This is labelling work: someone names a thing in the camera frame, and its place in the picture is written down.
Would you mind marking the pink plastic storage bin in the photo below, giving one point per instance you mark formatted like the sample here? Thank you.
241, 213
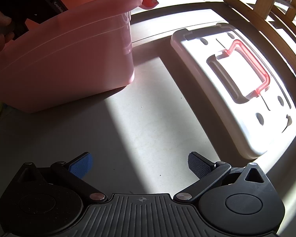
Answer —
65, 50

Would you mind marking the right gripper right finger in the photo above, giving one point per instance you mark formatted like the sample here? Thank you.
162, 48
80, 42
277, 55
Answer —
210, 175

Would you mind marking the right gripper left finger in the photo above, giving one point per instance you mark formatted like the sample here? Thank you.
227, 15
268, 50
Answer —
79, 167

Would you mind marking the white bin lid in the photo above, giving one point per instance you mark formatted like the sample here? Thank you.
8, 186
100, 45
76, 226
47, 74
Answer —
251, 100

